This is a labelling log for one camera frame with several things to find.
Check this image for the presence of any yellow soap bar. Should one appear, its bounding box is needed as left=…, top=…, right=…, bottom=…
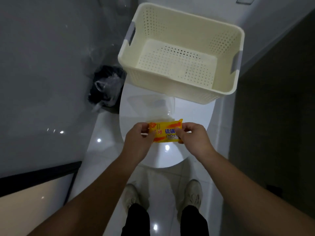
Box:
left=148, top=118, right=184, bottom=144

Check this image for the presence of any person's right forearm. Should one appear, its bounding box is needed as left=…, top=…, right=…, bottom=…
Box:
left=196, top=149, right=315, bottom=236

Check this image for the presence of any person's left hand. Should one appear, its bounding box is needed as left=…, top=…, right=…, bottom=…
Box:
left=122, top=122, right=157, bottom=165

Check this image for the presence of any person's black trouser leg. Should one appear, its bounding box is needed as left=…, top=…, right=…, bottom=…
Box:
left=121, top=203, right=150, bottom=236
left=180, top=205, right=210, bottom=236

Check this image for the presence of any person's right hand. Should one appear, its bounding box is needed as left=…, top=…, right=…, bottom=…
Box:
left=174, top=122, right=217, bottom=160

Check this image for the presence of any person's right black trouser leg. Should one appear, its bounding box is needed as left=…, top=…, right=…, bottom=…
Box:
left=180, top=205, right=210, bottom=236

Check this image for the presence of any person's left forearm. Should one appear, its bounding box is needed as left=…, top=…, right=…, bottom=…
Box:
left=27, top=152, right=139, bottom=236

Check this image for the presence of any cream perforated plastic basket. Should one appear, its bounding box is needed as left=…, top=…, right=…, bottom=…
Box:
left=118, top=2, right=245, bottom=105

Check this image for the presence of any black trash bin with bag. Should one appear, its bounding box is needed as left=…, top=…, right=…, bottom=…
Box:
left=88, top=65, right=127, bottom=114

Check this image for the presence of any person's beige shoe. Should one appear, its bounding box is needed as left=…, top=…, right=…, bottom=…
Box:
left=177, top=179, right=203, bottom=222
left=122, top=183, right=150, bottom=221

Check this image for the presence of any person's left beige shoe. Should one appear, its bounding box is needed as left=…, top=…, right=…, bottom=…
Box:
left=122, top=183, right=150, bottom=221

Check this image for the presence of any person's left black trouser leg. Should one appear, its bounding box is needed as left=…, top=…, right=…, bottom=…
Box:
left=121, top=203, right=150, bottom=236

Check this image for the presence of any person's right beige shoe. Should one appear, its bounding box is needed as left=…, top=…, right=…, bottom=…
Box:
left=177, top=179, right=203, bottom=222

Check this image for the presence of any clear plastic soap box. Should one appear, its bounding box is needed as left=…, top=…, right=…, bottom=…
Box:
left=127, top=94, right=176, bottom=121

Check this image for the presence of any white toilet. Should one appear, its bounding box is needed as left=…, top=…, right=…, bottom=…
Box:
left=119, top=82, right=216, bottom=169

